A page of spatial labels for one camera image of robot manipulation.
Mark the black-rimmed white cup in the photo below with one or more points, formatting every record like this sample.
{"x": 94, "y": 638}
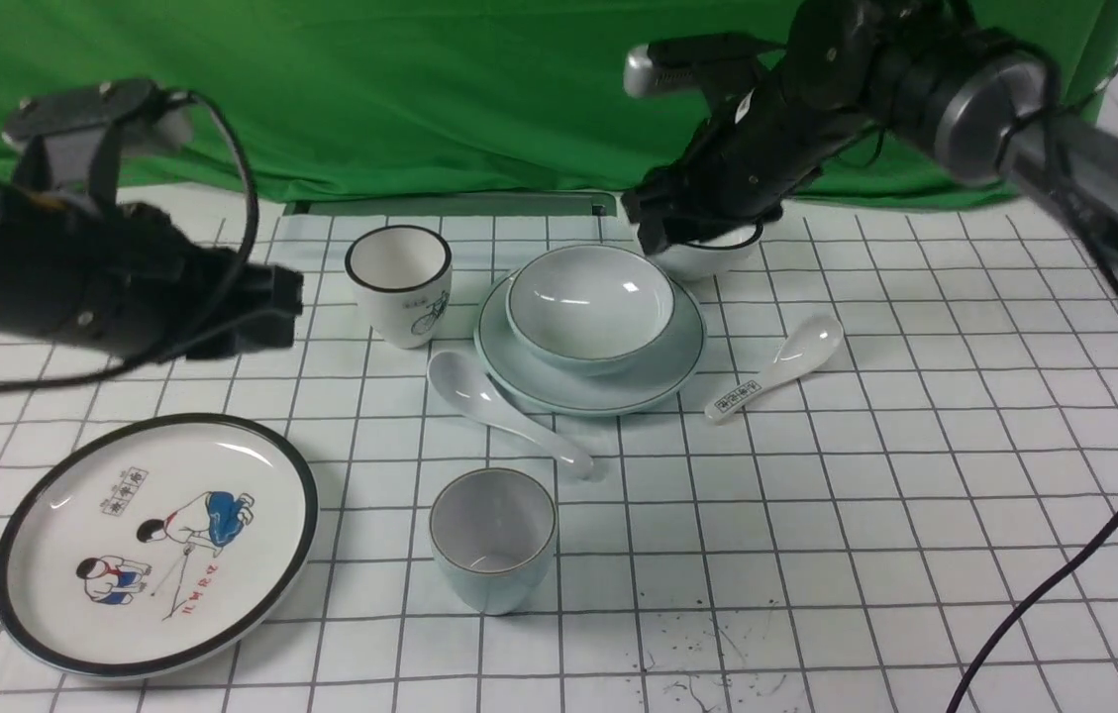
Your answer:
{"x": 401, "y": 279}

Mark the pale green bowl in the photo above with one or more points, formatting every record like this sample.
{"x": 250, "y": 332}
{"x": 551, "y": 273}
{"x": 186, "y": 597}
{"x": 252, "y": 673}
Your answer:
{"x": 591, "y": 309}

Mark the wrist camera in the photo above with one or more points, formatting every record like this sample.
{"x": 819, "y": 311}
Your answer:
{"x": 71, "y": 144}
{"x": 718, "y": 66}

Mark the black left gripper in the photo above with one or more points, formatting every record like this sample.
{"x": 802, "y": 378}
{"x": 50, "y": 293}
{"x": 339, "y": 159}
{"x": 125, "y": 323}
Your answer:
{"x": 125, "y": 281}

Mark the plain white ceramic spoon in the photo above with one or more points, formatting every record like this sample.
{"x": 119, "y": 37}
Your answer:
{"x": 469, "y": 391}

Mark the pale green plate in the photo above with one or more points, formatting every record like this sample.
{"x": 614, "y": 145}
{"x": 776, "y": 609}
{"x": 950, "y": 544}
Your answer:
{"x": 640, "y": 387}

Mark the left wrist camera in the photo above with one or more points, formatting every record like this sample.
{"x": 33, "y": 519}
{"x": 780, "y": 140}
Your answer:
{"x": 71, "y": 144}

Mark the black-rimmed illustrated plate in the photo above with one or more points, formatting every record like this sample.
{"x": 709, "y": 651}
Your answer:
{"x": 156, "y": 546}

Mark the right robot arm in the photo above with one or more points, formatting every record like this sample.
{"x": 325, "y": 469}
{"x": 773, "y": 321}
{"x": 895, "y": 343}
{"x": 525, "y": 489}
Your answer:
{"x": 984, "y": 106}

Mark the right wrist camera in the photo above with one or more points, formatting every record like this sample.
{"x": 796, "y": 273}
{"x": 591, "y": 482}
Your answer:
{"x": 718, "y": 66}

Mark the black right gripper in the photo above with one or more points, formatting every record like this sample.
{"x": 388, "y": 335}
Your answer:
{"x": 752, "y": 153}

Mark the black-rimmed illustrated bowl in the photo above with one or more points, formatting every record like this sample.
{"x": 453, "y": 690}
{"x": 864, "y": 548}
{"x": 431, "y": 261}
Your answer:
{"x": 704, "y": 259}

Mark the white spoon with characters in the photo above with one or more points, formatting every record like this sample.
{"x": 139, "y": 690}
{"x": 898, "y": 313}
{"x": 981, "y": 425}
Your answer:
{"x": 805, "y": 350}

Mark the pale green plain cup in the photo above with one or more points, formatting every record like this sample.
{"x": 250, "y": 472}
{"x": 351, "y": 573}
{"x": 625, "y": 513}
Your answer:
{"x": 493, "y": 535}

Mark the green backdrop cloth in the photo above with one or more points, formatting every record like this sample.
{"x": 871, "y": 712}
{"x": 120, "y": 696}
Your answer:
{"x": 337, "y": 99}

